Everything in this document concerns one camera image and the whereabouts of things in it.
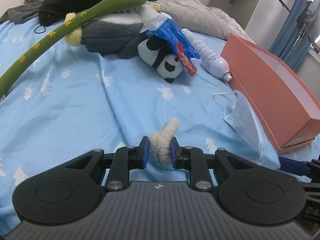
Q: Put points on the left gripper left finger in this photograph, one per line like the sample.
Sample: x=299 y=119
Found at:
x=124 y=160

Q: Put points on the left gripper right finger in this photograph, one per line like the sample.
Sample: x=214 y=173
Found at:
x=193 y=160

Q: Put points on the cream rope keychain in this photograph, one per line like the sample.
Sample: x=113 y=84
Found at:
x=160 y=142

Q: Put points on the blue face mask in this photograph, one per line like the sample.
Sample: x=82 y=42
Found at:
x=243 y=119

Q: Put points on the panda plush toy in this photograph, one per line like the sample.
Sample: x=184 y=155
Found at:
x=157 y=53

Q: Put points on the orange cardboard shoe box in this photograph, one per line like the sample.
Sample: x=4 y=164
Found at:
x=286 y=108

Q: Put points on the white spray bottle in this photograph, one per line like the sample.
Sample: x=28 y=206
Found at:
x=212 y=61

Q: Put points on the blue curtain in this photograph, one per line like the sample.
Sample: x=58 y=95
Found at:
x=290 y=48

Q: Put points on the grey penguin plush toy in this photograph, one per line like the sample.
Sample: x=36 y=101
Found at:
x=116 y=32

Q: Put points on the blue plastic snack bag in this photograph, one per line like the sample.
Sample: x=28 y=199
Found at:
x=168 y=30

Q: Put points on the grey quilt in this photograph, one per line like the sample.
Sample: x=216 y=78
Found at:
x=197 y=17

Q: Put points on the hanging grey clothes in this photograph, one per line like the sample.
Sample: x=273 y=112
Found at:
x=308 y=21

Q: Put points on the green long plush toy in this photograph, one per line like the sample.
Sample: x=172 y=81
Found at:
x=35 y=51

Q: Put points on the dark grey blanket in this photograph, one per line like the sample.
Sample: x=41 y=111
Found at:
x=22 y=13

